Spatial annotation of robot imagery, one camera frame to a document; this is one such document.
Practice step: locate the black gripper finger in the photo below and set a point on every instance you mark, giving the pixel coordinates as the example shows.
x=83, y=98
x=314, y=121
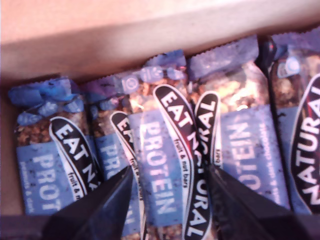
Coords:
x=100, y=212
x=250, y=217

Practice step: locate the blue protein snack bar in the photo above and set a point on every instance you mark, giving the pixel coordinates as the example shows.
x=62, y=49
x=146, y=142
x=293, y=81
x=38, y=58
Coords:
x=107, y=155
x=247, y=140
x=307, y=150
x=157, y=170

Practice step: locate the Eat Natural protein bars carton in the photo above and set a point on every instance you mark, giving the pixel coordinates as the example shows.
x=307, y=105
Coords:
x=125, y=32

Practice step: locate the protein snack bar crumpled end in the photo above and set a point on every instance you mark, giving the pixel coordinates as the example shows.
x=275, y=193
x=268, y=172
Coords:
x=42, y=175

